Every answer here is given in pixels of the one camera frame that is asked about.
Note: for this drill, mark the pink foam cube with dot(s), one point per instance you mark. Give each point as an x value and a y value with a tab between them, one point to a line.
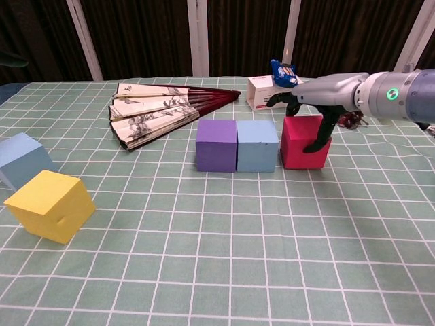
297	153

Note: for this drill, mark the dark brown curtain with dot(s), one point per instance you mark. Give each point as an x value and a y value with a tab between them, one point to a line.
142	30

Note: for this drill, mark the green checked tablecloth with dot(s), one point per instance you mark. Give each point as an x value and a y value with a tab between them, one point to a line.
217	254

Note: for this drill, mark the white cardboard product box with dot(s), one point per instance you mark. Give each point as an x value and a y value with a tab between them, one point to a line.
260	93

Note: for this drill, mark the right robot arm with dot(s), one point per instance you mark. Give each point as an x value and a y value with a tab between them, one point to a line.
408	98

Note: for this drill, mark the blue table padding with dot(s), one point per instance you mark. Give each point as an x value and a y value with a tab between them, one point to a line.
8	91

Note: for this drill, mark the painted paper folding fan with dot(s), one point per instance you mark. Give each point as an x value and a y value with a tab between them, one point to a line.
149	112

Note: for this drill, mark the light blue foam cube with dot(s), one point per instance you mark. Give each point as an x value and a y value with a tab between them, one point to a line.
22	159
256	149

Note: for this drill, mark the blue cookie packet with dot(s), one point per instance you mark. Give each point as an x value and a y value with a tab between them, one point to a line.
283	74

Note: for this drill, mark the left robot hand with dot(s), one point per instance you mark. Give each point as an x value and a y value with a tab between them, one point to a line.
12	59

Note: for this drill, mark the dark red grape bunch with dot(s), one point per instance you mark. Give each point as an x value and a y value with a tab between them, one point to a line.
351	120

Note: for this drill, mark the yellow foam cube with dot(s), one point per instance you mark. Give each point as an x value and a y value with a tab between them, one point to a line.
47	203

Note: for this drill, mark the purple foam cube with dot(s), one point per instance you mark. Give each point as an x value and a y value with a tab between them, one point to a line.
215	149

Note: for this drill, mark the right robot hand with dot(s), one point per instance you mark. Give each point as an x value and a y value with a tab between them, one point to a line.
329	90

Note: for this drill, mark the white frame post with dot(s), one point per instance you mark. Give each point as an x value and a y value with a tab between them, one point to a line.
85	37
416	34
291	34
198	34

